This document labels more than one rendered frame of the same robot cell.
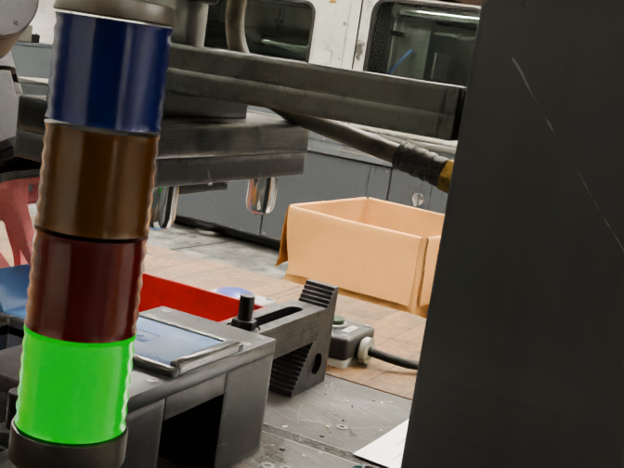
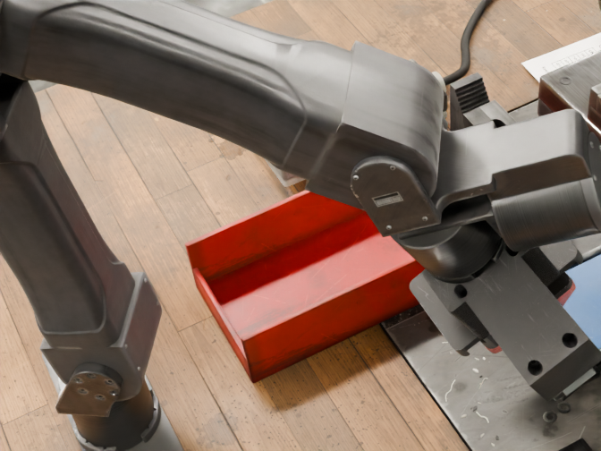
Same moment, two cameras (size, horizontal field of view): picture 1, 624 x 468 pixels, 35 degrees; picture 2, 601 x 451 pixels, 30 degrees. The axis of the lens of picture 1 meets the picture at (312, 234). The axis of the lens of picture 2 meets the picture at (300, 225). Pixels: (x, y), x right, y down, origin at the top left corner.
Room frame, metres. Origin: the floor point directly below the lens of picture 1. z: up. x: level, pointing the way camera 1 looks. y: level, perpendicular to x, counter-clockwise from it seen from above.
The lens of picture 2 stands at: (0.45, 0.64, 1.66)
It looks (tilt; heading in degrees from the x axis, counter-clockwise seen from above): 48 degrees down; 314
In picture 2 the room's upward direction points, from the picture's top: 9 degrees counter-clockwise
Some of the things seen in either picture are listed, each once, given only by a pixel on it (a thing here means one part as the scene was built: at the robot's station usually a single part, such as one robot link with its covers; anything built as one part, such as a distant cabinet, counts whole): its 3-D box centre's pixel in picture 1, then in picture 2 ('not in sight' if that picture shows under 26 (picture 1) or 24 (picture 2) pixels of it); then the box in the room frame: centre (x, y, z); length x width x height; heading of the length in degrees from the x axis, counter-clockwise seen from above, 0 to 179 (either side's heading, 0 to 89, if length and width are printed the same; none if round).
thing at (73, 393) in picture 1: (75, 376); not in sight; (0.32, 0.07, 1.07); 0.04 x 0.04 x 0.03
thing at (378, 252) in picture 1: (375, 299); not in sight; (3.17, -0.24, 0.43); 0.59 x 0.54 x 0.58; 151
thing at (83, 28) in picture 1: (109, 71); not in sight; (0.32, 0.07, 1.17); 0.04 x 0.04 x 0.03
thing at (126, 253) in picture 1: (86, 278); not in sight; (0.32, 0.07, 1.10); 0.04 x 0.04 x 0.03
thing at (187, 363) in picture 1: (203, 370); not in sight; (0.61, 0.06, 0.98); 0.07 x 0.01 x 0.03; 155
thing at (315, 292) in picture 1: (301, 336); (482, 134); (0.84, 0.00, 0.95); 0.06 x 0.03 x 0.09; 155
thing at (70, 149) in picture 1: (97, 176); not in sight; (0.32, 0.07, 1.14); 0.04 x 0.04 x 0.03
